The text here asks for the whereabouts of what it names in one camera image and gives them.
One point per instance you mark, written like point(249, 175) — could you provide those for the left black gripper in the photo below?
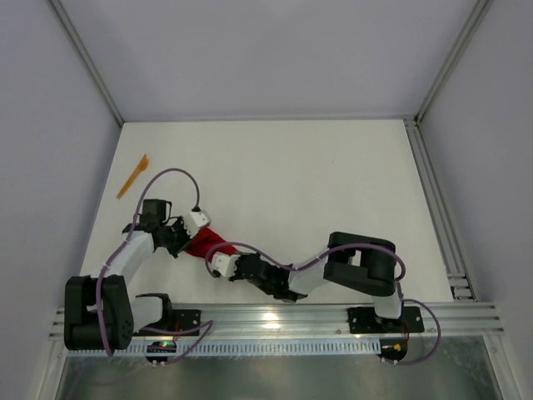
point(181, 235)

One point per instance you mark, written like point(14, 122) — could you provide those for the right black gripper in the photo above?
point(241, 267)

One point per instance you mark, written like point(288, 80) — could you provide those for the red cloth napkin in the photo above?
point(207, 243)

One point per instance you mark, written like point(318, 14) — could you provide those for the orange plastic fork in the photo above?
point(140, 167)

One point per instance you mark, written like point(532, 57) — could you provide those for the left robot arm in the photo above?
point(99, 313)

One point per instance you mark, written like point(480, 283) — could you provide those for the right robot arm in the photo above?
point(367, 265)

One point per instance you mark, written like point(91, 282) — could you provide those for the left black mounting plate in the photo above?
point(185, 321)

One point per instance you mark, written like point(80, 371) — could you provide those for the black mounting plate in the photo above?
point(363, 320)
point(185, 321)

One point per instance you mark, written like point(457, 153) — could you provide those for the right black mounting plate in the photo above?
point(363, 320)

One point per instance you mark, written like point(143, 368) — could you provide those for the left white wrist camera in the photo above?
point(195, 221)

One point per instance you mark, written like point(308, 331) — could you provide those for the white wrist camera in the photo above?
point(195, 221)
point(222, 264)

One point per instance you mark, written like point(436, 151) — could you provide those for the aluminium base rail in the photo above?
point(277, 321)

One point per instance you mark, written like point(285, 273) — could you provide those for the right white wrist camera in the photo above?
point(222, 264)

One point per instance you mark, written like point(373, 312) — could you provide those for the white slotted cable duct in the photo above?
point(255, 348)

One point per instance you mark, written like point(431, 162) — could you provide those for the left aluminium frame post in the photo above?
point(65, 22)

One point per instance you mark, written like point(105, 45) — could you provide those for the aluminium frame post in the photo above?
point(65, 22)
point(461, 42)

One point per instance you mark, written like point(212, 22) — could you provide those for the right aluminium frame post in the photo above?
point(461, 42)

